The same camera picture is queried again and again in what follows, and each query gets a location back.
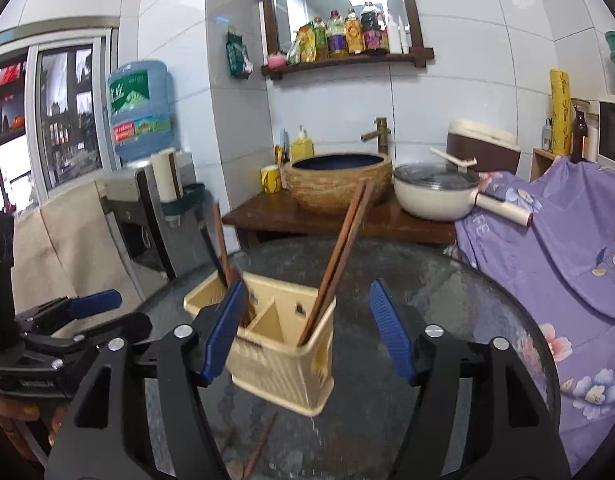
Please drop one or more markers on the white pan with lid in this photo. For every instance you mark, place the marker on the white pan with lid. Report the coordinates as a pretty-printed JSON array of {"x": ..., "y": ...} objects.
[{"x": 427, "y": 195}]

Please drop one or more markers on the brass faucet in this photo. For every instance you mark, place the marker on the brass faucet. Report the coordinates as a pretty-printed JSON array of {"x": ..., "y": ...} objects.
[{"x": 380, "y": 135}]

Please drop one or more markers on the sliding window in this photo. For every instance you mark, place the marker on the sliding window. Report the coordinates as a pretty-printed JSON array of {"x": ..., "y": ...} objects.
[{"x": 67, "y": 110}]

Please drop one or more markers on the cooking oil bottle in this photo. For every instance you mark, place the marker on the cooking oil bottle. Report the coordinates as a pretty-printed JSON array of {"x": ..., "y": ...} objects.
[{"x": 336, "y": 35}]

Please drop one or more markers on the white rice paddle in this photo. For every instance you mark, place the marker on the white rice paddle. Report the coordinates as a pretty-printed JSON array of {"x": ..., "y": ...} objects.
[{"x": 452, "y": 156}]

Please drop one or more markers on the woven basin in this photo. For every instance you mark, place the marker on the woven basin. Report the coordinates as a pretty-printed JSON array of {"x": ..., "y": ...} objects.
[{"x": 327, "y": 185}]

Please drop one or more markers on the small wooden shelf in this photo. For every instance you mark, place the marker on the small wooden shelf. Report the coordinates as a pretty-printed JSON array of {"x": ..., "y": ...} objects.
[{"x": 540, "y": 162}]

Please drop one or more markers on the small pink bowl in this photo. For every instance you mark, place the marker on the small pink bowl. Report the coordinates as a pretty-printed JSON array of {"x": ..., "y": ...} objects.
[{"x": 276, "y": 61}]

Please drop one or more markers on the beige plastic utensil holder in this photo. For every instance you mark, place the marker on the beige plastic utensil holder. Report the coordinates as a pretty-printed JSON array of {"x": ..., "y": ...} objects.
[{"x": 272, "y": 370}]

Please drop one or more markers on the yellow mug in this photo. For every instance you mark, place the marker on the yellow mug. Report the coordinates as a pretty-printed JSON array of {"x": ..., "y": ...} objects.
[{"x": 270, "y": 180}]

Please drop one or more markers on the brown and white rice cooker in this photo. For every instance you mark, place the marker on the brown and white rice cooker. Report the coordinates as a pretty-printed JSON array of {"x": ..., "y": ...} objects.
[{"x": 482, "y": 142}]

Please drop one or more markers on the green label bottle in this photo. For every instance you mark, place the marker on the green label bottle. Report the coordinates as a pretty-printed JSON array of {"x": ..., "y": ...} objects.
[{"x": 320, "y": 40}]

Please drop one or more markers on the green wall packet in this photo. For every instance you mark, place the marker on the green wall packet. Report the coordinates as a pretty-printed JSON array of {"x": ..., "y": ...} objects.
[{"x": 237, "y": 55}]

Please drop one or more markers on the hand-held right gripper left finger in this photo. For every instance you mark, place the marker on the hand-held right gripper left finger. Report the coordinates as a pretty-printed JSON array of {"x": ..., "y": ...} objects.
[{"x": 222, "y": 335}]

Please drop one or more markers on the white squeeze bottle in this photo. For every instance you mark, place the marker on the white squeeze bottle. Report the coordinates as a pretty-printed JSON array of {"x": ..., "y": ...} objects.
[
  {"x": 405, "y": 37},
  {"x": 393, "y": 37}
]

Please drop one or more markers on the wooden counter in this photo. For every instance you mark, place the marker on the wooden counter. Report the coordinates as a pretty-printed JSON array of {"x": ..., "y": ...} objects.
[{"x": 267, "y": 220}]

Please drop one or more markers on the thin black chopstick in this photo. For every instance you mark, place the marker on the thin black chopstick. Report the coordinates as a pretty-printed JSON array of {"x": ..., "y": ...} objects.
[{"x": 215, "y": 240}]

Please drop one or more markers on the yellow label bottle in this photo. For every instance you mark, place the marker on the yellow label bottle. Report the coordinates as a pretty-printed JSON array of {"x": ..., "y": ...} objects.
[{"x": 353, "y": 34}]

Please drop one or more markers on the yellow soap bottle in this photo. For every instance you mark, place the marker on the yellow soap bottle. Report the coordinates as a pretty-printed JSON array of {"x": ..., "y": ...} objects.
[{"x": 302, "y": 146}]

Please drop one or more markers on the round glass table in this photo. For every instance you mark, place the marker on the round glass table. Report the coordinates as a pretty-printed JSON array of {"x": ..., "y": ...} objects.
[{"x": 437, "y": 280}]

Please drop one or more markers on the wooden framed mirror shelf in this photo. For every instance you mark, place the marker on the wooden framed mirror shelf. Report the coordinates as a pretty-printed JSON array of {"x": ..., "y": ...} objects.
[{"x": 337, "y": 62}]

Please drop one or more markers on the brown glass bottle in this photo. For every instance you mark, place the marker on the brown glass bottle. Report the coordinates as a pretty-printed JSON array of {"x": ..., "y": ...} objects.
[{"x": 579, "y": 135}]

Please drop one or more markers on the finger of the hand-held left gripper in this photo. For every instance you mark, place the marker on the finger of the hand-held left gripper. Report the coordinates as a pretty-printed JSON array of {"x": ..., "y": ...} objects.
[
  {"x": 94, "y": 302},
  {"x": 127, "y": 327}
]

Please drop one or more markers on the water dispenser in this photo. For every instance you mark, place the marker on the water dispenser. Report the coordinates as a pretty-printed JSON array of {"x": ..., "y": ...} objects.
[{"x": 137, "y": 220}]

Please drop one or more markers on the person's left hand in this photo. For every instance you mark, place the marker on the person's left hand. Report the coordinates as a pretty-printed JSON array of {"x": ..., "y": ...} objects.
[{"x": 54, "y": 427}]

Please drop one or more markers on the dark soy sauce bottle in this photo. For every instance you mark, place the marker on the dark soy sauce bottle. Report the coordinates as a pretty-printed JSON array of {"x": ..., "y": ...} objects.
[{"x": 373, "y": 30}]

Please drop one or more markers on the blue water jug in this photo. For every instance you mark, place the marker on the blue water jug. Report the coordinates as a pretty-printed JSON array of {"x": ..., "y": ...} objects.
[{"x": 137, "y": 110}]

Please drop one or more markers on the yellow film roll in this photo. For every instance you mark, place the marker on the yellow film roll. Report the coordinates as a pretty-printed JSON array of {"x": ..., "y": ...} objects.
[{"x": 560, "y": 110}]

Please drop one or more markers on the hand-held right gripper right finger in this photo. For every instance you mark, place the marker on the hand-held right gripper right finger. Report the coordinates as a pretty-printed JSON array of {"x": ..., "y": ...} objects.
[{"x": 392, "y": 335}]

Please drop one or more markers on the yellow green packet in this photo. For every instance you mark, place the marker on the yellow green packet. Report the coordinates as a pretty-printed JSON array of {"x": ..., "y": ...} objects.
[{"x": 303, "y": 45}]

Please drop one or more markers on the small clear bottle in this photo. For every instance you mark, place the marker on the small clear bottle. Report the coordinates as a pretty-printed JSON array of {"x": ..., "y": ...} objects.
[{"x": 547, "y": 137}]

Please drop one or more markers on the purple floral cloth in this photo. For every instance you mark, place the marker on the purple floral cloth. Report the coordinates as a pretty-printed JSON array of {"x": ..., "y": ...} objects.
[{"x": 562, "y": 240}]

